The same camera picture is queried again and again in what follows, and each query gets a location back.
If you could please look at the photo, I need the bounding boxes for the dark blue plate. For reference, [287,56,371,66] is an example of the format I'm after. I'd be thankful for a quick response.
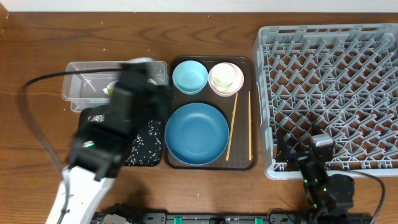
[165,103,229,166]

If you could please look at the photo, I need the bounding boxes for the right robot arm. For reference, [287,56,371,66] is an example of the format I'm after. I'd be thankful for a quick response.
[277,125,354,223]

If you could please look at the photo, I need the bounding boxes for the clear plastic waste bin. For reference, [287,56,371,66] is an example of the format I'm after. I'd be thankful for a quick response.
[61,60,169,113]

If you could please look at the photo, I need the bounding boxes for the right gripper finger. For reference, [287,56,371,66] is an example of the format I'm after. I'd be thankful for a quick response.
[312,124,325,136]
[277,130,292,162]

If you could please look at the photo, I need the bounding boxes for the grey dishwasher rack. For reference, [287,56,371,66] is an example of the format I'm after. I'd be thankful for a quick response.
[253,24,397,180]

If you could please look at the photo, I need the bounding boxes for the cream white cup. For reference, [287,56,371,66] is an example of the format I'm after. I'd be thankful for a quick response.
[211,63,236,92]

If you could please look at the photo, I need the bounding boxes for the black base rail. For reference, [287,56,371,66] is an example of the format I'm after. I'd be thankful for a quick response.
[90,203,375,224]

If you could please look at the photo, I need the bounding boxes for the white napkin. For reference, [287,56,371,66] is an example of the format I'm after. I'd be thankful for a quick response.
[103,79,157,96]

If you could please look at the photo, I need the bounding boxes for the dark brown serving tray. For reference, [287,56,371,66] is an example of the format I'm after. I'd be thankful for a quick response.
[165,55,257,170]

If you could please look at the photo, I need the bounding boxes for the wooden chopstick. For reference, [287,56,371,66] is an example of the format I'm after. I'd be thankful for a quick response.
[248,91,252,161]
[226,93,238,161]

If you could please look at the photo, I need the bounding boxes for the light blue bowl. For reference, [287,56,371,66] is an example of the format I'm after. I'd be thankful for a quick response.
[172,60,208,95]

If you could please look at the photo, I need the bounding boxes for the pink bowl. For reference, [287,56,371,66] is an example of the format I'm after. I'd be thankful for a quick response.
[208,62,244,97]

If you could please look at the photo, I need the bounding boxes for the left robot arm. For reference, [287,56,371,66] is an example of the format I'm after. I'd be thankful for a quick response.
[47,57,171,223]

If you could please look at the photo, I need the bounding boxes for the black waste tray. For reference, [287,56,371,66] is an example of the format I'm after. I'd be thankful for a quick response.
[78,105,164,167]

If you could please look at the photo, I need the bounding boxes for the white rice leftovers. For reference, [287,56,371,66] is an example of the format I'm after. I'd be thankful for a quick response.
[88,114,163,166]

